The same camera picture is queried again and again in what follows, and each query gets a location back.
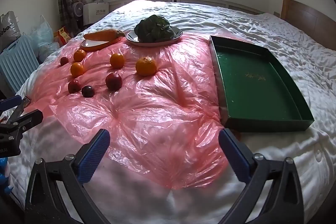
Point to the dark purple plum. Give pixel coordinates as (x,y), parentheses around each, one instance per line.
(88,91)

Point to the green rectangular tray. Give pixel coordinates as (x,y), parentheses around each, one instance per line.
(252,87)

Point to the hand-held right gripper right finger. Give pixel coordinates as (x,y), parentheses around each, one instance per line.
(233,153)

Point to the dark green leafy vegetable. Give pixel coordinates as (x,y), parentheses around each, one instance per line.
(153,28)

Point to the grey printed bag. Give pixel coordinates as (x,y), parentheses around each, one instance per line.
(9,27)

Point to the plaid scarf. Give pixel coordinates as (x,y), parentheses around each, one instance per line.
(63,1)

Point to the large bumpy mandarin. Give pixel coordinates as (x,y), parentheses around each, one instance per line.
(146,66)

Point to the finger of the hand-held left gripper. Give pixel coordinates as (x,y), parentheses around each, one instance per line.
(10,102)
(27,119)

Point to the pink plastic sheet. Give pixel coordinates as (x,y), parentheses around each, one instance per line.
(157,113)

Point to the wooden headboard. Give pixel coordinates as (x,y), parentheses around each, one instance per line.
(307,19)

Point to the white cardboard box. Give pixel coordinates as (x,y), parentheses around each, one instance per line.
(95,12)

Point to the carrot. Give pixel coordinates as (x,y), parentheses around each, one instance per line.
(101,34)

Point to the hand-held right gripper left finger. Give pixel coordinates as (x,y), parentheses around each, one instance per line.
(94,153)

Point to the small smooth orange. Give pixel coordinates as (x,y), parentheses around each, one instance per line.
(79,55)
(77,69)
(116,60)

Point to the pale blue plastic bag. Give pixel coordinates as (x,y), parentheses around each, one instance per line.
(42,32)

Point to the white round plate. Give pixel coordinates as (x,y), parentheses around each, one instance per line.
(132,38)

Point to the red and yellow box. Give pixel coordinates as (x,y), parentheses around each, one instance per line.
(61,36)

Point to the person's left hand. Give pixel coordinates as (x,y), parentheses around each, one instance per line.
(4,174)

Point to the light blue ribbed panel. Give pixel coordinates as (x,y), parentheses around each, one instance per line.
(15,61)

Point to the orange oval dish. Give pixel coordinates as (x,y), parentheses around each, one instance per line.
(92,45)

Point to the small red plum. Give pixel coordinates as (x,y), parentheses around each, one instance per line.
(64,61)

